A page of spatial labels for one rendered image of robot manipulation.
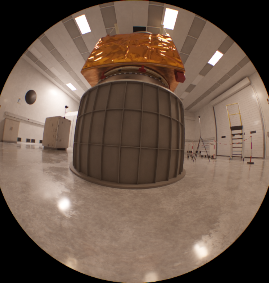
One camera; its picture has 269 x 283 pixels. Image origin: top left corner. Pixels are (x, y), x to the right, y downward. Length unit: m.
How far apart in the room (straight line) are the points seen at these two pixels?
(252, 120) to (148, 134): 7.44
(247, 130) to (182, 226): 7.59
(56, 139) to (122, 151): 3.82
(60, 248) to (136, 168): 0.87
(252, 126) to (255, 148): 1.38
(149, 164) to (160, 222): 0.62
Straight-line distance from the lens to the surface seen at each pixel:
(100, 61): 2.00
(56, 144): 4.51
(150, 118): 1.00
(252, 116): 7.83
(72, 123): 8.79
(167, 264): 0.44
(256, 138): 7.55
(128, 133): 0.92
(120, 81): 1.17
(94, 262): 0.42
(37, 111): 8.47
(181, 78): 1.80
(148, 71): 1.74
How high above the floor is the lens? 0.40
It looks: 4 degrees up
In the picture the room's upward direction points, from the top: 4 degrees clockwise
